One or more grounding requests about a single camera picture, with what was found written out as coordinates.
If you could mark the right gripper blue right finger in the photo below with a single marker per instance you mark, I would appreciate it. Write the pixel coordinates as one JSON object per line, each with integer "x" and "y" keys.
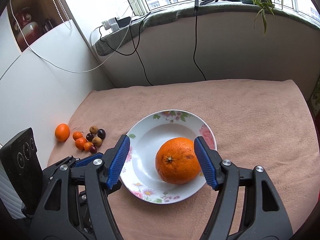
{"x": 263, "y": 214}

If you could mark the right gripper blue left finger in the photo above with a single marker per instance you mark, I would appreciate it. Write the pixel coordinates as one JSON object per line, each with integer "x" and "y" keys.
{"x": 74, "y": 203}

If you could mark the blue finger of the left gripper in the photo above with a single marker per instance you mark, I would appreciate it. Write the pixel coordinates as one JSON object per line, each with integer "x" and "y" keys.
{"x": 87, "y": 160}

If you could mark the small dark red cherry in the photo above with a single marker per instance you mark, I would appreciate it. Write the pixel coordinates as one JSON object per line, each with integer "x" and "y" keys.
{"x": 92, "y": 149}

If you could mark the small orange kumquat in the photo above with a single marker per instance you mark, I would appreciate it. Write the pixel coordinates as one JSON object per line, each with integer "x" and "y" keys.
{"x": 87, "y": 146}

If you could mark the orange mandarin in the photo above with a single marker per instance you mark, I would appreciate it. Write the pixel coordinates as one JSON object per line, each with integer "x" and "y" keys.
{"x": 79, "y": 143}

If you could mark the dark plum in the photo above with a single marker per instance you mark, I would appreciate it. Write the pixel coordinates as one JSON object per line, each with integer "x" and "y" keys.
{"x": 101, "y": 134}

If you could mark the mandarin with stem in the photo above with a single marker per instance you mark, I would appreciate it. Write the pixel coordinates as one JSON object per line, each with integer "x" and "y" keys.
{"x": 77, "y": 135}

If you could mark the large orange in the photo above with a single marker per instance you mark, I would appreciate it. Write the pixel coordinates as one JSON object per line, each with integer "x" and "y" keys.
{"x": 176, "y": 162}

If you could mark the pink towel table cover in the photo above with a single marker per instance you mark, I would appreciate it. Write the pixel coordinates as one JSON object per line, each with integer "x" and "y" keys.
{"x": 254, "y": 123}

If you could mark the dark green sill cloth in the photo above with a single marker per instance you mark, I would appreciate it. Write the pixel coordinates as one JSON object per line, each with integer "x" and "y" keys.
{"x": 215, "y": 32}

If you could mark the green snack bag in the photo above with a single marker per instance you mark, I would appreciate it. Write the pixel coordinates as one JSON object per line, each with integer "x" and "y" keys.
{"x": 314, "y": 101}

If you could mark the white power strip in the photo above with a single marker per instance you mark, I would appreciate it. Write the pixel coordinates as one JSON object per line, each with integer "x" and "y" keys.
{"x": 111, "y": 24}

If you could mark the black power adapter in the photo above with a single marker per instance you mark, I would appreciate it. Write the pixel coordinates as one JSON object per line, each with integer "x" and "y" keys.
{"x": 123, "y": 22}

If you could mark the medium orange by wall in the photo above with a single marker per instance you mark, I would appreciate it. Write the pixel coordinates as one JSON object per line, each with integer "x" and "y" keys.
{"x": 62, "y": 132}

